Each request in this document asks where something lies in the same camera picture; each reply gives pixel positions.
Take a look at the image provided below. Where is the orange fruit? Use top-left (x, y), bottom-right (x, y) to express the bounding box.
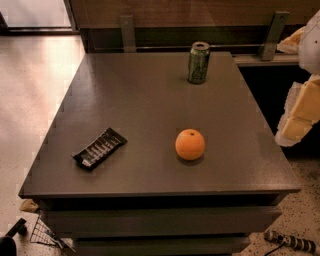
top-left (175, 129), bottom-right (206, 161)

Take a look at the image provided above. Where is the wire basket on floor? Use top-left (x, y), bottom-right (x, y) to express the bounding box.
top-left (29, 216), bottom-right (75, 252)

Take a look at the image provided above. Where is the grey table with drawers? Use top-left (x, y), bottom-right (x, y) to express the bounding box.
top-left (20, 52), bottom-right (300, 256)

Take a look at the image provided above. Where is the black object on floor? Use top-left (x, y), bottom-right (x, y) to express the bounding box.
top-left (0, 218), bottom-right (27, 256)

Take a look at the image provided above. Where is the green soda can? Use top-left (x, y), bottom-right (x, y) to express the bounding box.
top-left (188, 42), bottom-right (210, 84)

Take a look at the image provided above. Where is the left metal bracket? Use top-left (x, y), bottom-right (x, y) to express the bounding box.
top-left (120, 15), bottom-right (136, 53)

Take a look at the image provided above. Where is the yellow crumpled paper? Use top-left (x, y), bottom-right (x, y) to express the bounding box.
top-left (20, 199), bottom-right (39, 213)

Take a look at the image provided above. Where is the power strip on floor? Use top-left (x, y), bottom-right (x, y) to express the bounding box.
top-left (264, 230), bottom-right (320, 256)

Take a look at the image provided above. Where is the black snack bar wrapper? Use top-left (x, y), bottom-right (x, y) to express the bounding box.
top-left (72, 128), bottom-right (127, 170)

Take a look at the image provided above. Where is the right metal bracket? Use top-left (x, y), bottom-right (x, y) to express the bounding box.
top-left (259, 11), bottom-right (289, 61)

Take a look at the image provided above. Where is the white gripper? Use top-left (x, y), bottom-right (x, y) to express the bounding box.
top-left (275, 10), bottom-right (320, 147)

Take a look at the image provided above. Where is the metal bracket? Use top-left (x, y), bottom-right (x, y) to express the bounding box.
top-left (120, 15), bottom-right (136, 53)
top-left (259, 11), bottom-right (289, 61)

